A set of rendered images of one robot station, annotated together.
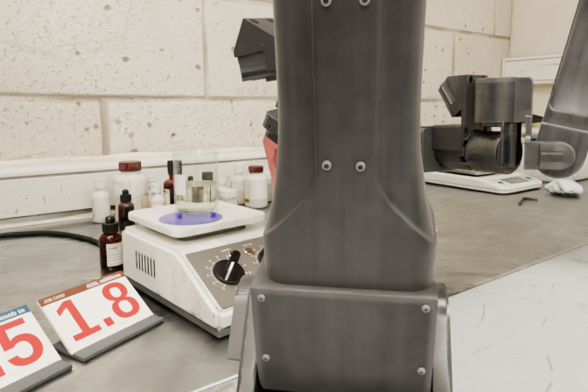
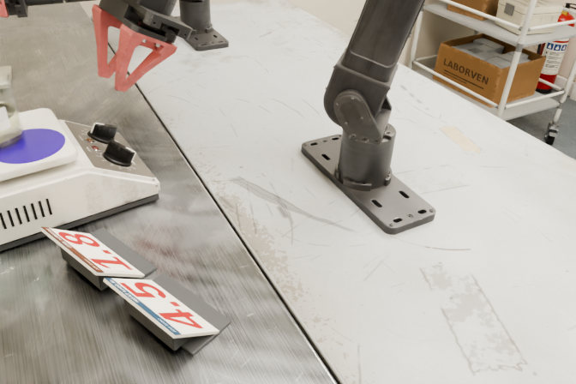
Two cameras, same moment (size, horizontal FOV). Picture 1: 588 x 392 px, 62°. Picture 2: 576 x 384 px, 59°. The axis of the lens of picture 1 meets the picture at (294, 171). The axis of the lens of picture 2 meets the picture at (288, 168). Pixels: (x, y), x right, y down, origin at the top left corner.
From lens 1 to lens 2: 0.57 m
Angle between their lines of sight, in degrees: 80
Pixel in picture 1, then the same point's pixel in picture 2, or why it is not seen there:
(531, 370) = (247, 106)
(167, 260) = (76, 184)
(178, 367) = (189, 219)
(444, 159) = not seen: outside the picture
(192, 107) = not seen: outside the picture
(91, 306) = (93, 253)
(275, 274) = (388, 79)
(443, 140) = not seen: outside the picture
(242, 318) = (364, 106)
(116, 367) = (173, 249)
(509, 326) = (201, 97)
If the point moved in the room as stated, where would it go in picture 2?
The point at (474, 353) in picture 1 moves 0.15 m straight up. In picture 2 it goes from (224, 115) to (221, 16)
